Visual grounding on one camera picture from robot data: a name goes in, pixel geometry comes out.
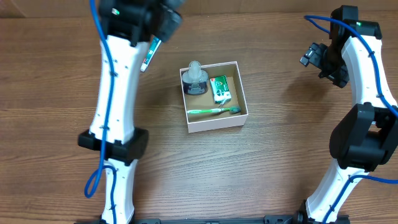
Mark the teal toothpaste tube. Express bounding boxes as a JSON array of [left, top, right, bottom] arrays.
[[141, 37, 162, 72]]

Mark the dark blue soap pump bottle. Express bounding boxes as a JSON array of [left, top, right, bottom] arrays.
[[182, 61, 209, 95]]

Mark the green soap bar package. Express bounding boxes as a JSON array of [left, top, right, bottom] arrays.
[[210, 75, 232, 104]]

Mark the green toothbrush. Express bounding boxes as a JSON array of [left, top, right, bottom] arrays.
[[187, 106, 241, 114]]

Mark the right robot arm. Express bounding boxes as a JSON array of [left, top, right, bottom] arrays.
[[289, 5, 397, 223]]

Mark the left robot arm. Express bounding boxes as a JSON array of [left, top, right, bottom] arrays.
[[78, 0, 183, 223]]

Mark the white cardboard box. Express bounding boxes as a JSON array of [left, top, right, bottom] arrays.
[[182, 61, 249, 133]]

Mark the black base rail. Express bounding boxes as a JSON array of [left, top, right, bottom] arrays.
[[73, 214, 351, 224]]

